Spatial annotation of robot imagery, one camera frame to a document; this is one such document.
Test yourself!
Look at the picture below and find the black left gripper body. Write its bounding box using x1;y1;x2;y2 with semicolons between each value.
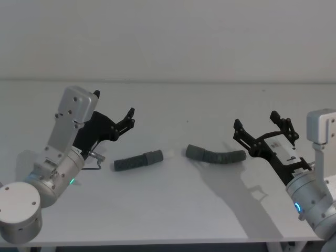
71;111;119;155

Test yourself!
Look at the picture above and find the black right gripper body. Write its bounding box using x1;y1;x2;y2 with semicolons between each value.
249;130;314;185

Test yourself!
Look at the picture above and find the thin cable with silver plug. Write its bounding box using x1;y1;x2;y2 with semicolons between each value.
78;150;107;171

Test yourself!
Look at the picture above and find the curved grey ribbed hose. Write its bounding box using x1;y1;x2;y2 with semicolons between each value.
185;144;247;165

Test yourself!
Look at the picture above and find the straight grey ribbed hose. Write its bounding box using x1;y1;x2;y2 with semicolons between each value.
113;149;176;173

